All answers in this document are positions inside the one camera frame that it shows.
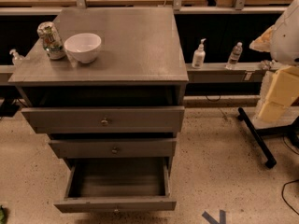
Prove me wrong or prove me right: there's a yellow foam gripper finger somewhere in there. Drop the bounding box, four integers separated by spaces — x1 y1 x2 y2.
255 66 299 123
249 26 273 52

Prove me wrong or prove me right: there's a grey bottom drawer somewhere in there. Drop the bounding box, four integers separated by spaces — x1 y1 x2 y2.
54 157 176 213

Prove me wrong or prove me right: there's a grey drawer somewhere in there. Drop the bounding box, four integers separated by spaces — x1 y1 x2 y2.
50 138 177 159
54 157 176 213
21 106 184 133

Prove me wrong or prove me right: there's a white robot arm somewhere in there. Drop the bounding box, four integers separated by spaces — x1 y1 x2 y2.
249 0 299 123

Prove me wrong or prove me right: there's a grey top drawer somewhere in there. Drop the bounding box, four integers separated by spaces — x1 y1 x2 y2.
21 106 184 133

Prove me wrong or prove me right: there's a grey wooden drawer cabinet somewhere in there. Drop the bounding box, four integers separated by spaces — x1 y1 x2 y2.
7 6 190 173

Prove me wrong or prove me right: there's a grey middle drawer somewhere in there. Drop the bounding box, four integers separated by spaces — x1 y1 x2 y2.
50 138 177 159

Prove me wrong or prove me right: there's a crumpled plastic wrapper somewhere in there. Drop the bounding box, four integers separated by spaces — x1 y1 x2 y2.
260 60 275 70

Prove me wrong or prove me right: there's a clear plastic water bottle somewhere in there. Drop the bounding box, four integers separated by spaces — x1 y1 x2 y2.
225 42 243 70

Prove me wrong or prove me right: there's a black stand base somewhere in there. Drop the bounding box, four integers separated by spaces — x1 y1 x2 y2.
237 107 299 169

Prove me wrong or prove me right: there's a white pump lotion bottle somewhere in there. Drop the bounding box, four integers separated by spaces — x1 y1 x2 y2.
192 38 206 68

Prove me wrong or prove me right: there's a white ceramic bowl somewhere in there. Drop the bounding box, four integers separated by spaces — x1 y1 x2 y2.
64 33 102 63

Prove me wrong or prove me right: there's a green label drink can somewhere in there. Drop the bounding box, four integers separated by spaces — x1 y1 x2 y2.
37 21 65 60

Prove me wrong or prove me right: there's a clear pump sanitizer bottle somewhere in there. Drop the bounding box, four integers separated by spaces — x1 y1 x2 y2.
9 49 24 66

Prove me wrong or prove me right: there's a grey metal ledge rail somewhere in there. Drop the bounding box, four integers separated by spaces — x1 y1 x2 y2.
186 63 266 84

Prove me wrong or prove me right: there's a black floor cable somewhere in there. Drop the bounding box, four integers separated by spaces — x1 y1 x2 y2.
281 179 299 217

